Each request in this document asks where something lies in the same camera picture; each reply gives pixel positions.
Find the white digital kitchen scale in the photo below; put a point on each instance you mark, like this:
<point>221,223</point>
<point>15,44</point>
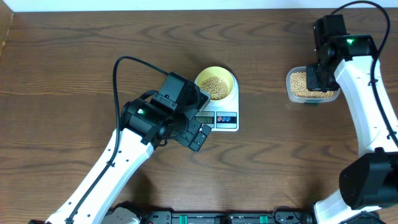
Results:
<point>223,115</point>

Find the soybeans in yellow bowl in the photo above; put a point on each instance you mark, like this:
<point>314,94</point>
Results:
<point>216,87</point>

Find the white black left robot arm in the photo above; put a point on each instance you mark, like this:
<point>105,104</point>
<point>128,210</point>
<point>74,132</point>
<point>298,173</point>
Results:
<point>146,123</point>

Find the clear plastic bean container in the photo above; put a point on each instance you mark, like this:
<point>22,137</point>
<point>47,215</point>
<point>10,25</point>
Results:
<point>297,99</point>

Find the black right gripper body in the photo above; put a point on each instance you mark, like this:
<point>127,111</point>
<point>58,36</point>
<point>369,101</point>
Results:
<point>319,78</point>

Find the yellow plastic bowl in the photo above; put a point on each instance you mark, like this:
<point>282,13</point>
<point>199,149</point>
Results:
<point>222,73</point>

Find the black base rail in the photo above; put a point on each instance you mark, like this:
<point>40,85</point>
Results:
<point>280,216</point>

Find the pile of soybeans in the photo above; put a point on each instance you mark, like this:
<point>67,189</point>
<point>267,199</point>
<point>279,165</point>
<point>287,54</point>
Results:
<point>298,83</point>

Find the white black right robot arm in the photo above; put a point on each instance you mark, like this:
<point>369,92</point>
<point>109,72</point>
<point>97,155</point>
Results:
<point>349,63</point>

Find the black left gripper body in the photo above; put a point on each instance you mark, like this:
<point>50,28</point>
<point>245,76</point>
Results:
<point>185,130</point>

